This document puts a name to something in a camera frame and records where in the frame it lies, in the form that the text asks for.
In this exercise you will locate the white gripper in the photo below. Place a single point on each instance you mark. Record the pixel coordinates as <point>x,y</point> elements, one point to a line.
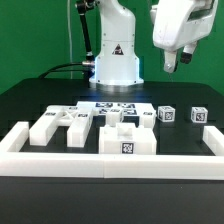
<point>179,23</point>

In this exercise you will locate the white chair seat block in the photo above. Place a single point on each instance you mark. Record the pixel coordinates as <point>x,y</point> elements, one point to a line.
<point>126,138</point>

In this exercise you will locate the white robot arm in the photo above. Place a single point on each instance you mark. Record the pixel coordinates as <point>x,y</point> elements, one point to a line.
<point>116,66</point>

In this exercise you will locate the small white chair part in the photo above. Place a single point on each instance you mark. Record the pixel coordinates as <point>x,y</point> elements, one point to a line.
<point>114,116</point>

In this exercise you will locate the white tagged cube left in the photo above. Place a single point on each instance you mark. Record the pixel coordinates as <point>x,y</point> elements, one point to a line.
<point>166,113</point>

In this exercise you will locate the white tagged cube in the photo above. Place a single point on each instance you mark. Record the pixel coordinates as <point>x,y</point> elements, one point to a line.
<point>166,113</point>
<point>199,114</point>

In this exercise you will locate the white tagged cube right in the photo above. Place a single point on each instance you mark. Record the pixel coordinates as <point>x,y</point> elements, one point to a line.
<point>199,114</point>

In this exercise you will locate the white marker base sheet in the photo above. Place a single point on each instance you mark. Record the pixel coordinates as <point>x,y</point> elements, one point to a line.
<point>129,109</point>

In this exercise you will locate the white chair back frame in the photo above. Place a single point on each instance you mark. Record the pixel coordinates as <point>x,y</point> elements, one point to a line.
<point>77,120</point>

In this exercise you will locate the white U-shaped fence frame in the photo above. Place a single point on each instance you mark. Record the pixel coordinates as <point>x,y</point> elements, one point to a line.
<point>13,162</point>

